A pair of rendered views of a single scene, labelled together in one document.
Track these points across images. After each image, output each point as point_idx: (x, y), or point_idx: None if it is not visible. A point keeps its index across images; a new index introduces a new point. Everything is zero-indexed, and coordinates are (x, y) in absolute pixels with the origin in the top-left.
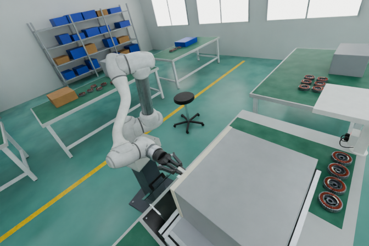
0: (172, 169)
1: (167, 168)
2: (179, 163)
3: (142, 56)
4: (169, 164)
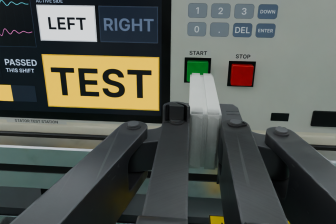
0: (279, 137)
1: (327, 174)
2: (145, 135)
3: None
4: (251, 190)
